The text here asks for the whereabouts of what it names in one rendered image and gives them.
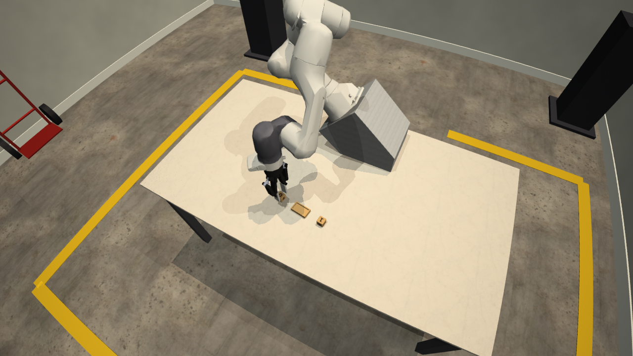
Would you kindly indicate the brown rectangular tray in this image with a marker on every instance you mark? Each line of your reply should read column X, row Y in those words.
column 300, row 209

